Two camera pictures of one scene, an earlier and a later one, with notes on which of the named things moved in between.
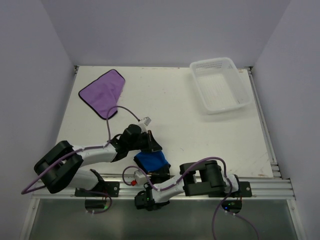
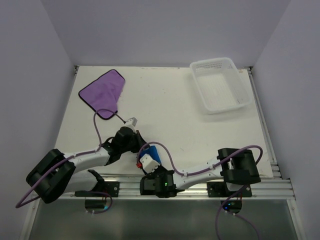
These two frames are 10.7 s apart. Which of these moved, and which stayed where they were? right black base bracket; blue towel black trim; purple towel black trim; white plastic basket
Moved: blue towel black trim
Stayed: purple towel black trim; right black base bracket; white plastic basket
